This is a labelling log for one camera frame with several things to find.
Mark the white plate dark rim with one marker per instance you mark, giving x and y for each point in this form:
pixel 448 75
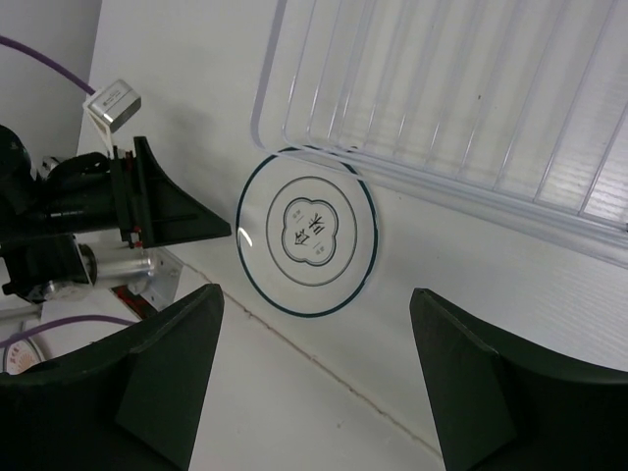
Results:
pixel 307 237

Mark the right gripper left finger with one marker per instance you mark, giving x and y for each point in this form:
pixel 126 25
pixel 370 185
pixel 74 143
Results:
pixel 130 401

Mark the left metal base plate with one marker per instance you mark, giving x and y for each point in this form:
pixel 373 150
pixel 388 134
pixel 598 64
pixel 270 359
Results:
pixel 145 280

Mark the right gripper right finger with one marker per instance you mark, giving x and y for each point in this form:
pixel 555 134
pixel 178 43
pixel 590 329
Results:
pixel 501 402

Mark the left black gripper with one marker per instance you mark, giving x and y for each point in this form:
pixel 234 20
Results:
pixel 130 193

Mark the orange sunburst plate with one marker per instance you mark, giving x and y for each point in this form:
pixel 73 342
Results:
pixel 20 356

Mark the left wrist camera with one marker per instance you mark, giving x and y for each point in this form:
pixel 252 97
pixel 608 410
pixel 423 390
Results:
pixel 109 108

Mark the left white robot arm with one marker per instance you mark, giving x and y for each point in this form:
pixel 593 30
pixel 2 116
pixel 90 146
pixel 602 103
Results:
pixel 22 202

